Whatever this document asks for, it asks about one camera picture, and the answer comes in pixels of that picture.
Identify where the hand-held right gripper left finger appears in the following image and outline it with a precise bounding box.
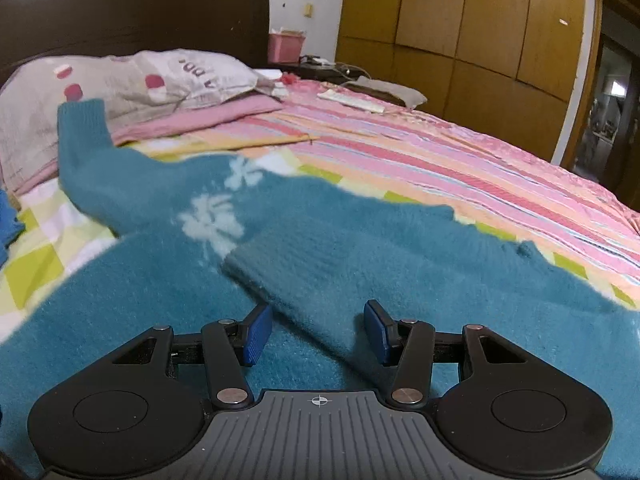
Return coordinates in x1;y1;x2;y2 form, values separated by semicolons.
111;304;274;409

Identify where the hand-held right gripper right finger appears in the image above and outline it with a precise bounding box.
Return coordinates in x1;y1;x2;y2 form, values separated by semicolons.
363;300;528;407

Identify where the teal fuzzy sweater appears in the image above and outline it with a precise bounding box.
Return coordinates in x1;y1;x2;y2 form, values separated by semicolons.
0;98;640;480

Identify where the pink towel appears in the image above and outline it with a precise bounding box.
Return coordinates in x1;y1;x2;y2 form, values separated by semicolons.
10;96;284;196

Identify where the green checkered plastic sheet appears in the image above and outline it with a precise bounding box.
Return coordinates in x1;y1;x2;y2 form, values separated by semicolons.
0;137;640;351

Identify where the white flat packet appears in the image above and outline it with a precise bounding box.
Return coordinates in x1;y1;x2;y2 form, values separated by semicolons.
317;89;386;113

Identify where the grey cloth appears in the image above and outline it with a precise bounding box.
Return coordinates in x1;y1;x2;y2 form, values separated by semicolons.
356;76;428;109

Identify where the dark nightstand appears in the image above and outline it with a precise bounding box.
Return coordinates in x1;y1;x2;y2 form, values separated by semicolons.
272;57;381;85

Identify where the blue cloth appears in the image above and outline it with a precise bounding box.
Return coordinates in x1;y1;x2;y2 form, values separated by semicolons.
0;187;26;266

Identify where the grey printed pillow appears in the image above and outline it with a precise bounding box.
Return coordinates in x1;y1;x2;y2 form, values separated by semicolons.
0;49;273;193

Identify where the pink storage box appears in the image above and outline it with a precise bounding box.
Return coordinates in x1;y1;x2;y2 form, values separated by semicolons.
268;30;307;64

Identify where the wooden wardrobe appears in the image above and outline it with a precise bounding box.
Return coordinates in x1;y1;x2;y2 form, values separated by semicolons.
335;0;588;163

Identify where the dark wooden headboard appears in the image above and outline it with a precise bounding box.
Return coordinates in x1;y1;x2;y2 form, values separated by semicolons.
0;0;273;86

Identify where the wooden door frame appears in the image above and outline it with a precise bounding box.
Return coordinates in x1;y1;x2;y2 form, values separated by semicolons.
550;0;640;196

